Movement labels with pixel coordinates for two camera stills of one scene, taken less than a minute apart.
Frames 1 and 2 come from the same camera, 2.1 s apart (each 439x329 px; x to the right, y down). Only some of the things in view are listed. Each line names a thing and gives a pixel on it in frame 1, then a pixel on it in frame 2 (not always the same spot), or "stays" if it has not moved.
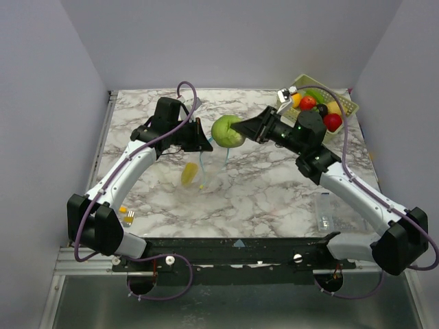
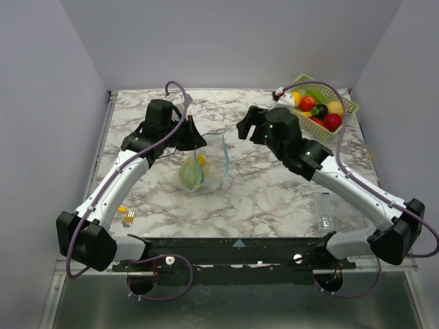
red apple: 307,103 stays
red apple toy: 333,121 stays
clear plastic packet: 334,213 stays
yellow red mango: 188,172 -> 201,160
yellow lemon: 295,99 stays
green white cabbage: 223,134 -> 191,173
